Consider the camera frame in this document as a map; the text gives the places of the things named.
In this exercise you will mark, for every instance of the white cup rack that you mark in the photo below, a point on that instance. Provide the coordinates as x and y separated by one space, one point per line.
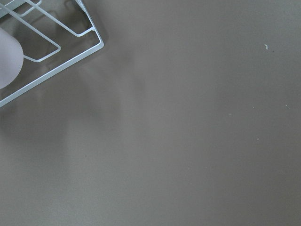
53 35

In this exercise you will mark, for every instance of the pink cup in rack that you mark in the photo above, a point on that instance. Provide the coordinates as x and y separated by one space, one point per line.
11 58

